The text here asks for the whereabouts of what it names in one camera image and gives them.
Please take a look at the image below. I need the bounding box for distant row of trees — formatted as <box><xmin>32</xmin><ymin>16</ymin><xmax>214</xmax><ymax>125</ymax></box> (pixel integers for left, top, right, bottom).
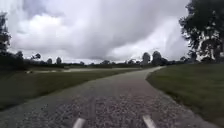
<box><xmin>0</xmin><ymin>49</ymin><xmax>201</xmax><ymax>70</ymax></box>

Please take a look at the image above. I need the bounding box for pale water pond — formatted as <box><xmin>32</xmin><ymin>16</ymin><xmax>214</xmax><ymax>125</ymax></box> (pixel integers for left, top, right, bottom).
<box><xmin>28</xmin><ymin>67</ymin><xmax>141</xmax><ymax>74</ymax></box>

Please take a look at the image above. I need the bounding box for grey gravel path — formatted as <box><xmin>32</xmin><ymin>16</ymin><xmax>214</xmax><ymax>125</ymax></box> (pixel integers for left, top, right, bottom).
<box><xmin>0</xmin><ymin>66</ymin><xmax>221</xmax><ymax>128</ymax></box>

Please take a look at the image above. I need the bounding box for robot's own part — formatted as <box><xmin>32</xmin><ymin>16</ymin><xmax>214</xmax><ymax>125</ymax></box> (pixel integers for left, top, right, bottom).
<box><xmin>72</xmin><ymin>117</ymin><xmax>87</xmax><ymax>128</ymax></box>
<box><xmin>142</xmin><ymin>114</ymin><xmax>157</xmax><ymax>128</ymax></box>

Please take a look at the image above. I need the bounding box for grass slope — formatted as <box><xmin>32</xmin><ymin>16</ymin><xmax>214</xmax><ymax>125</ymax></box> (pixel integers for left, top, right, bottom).
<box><xmin>145</xmin><ymin>62</ymin><xmax>224</xmax><ymax>128</ymax></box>

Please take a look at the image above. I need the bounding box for grass field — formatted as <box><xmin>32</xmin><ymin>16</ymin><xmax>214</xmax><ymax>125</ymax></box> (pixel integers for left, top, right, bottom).
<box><xmin>0</xmin><ymin>68</ymin><xmax>141</xmax><ymax>112</ymax></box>

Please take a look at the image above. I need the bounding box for large dark tree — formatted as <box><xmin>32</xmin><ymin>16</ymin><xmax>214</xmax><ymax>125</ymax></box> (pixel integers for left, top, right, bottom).
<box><xmin>178</xmin><ymin>0</ymin><xmax>224</xmax><ymax>63</ymax></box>

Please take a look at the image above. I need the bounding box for dark tree at edge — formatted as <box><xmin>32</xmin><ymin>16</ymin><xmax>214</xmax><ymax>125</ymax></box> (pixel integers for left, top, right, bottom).
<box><xmin>0</xmin><ymin>12</ymin><xmax>12</xmax><ymax>56</ymax></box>

